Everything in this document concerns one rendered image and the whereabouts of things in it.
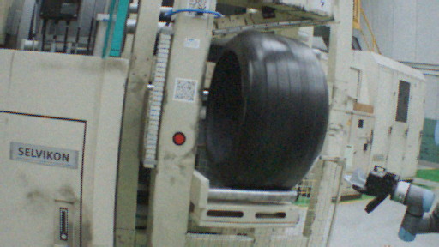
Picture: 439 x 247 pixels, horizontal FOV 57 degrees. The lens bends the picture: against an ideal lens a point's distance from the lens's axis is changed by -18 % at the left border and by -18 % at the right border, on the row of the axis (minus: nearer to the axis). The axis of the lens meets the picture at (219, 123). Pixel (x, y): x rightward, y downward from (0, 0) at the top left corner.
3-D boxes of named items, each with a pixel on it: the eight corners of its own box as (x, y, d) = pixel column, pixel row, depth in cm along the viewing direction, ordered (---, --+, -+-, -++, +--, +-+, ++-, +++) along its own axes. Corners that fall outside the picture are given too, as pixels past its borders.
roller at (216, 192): (201, 183, 161) (200, 196, 161) (205, 184, 157) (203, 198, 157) (294, 189, 171) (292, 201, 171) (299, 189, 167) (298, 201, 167)
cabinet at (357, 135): (326, 203, 594) (341, 108, 586) (297, 195, 641) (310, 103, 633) (363, 199, 646) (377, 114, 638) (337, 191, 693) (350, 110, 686)
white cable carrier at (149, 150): (144, 166, 159) (162, 26, 156) (142, 164, 164) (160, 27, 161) (156, 168, 161) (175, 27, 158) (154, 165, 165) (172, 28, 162)
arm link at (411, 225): (424, 242, 140) (434, 215, 137) (400, 243, 138) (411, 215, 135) (415, 232, 147) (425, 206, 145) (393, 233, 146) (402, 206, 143)
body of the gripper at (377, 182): (373, 164, 151) (402, 173, 144) (368, 184, 154) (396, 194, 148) (366, 172, 145) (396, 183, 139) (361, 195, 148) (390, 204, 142)
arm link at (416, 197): (426, 219, 134) (434, 195, 131) (399, 210, 139) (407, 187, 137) (429, 211, 140) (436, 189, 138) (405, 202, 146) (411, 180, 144)
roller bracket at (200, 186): (197, 208, 153) (201, 180, 152) (174, 183, 191) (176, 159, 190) (207, 209, 154) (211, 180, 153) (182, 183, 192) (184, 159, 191)
